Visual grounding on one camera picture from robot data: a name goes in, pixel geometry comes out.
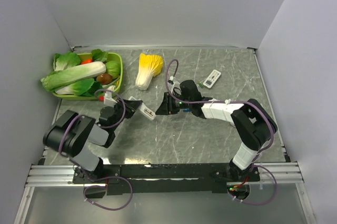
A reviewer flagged aluminium frame rail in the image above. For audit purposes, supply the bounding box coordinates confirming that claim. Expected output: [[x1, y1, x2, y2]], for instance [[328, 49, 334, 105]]
[[25, 162, 304, 187]]

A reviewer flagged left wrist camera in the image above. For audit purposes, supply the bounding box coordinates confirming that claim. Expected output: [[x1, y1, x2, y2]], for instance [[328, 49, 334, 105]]
[[98, 92, 117, 106]]

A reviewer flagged red tomato toy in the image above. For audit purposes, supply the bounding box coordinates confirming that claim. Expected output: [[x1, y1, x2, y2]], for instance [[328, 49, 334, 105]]
[[81, 59, 93, 65]]

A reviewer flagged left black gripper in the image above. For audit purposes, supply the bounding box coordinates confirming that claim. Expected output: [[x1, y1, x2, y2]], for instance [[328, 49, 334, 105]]
[[111, 96, 143, 131]]

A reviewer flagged white remote with screen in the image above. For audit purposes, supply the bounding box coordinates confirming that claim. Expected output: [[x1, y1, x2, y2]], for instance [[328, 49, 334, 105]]
[[203, 70, 222, 89]]

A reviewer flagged green leaf toy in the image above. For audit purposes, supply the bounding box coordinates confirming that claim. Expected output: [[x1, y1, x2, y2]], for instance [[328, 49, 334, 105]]
[[53, 51, 81, 71]]

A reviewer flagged long napa cabbage toy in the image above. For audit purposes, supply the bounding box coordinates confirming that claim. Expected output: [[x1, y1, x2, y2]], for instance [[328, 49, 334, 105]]
[[41, 62, 106, 92]]

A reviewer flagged round green lettuce toy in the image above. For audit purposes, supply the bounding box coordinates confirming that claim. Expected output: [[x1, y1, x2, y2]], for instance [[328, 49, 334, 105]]
[[105, 61, 121, 79]]

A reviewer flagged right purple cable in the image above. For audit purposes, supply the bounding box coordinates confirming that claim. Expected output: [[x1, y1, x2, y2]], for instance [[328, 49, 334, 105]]
[[164, 59, 274, 168]]

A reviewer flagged brown mushroom toy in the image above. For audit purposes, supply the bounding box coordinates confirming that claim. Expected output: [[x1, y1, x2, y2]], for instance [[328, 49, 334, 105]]
[[96, 73, 113, 85]]

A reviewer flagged bok choy toy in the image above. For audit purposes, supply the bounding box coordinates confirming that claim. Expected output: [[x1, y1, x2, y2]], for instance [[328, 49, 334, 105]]
[[55, 79, 102, 96]]

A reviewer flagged green plastic basket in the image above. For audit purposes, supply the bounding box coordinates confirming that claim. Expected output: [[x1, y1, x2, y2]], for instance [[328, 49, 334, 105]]
[[52, 49, 123, 101]]

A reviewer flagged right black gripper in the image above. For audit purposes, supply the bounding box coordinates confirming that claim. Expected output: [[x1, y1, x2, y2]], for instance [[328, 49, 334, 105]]
[[155, 91, 192, 115]]

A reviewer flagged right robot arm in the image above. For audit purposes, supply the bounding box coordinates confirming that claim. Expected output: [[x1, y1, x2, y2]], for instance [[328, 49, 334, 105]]
[[155, 79, 277, 181]]

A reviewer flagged grey white remote control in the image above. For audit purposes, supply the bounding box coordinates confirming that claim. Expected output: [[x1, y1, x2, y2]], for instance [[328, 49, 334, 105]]
[[138, 103, 156, 121]]

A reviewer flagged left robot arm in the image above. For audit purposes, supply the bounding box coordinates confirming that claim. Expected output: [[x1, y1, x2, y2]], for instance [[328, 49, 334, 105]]
[[43, 99, 143, 183]]

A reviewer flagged yellow cabbage toy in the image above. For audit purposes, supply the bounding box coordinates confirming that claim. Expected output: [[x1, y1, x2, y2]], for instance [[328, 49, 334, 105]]
[[135, 53, 164, 90]]

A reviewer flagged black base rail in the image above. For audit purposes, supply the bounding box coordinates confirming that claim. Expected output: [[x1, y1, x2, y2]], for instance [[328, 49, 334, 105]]
[[73, 163, 260, 196]]

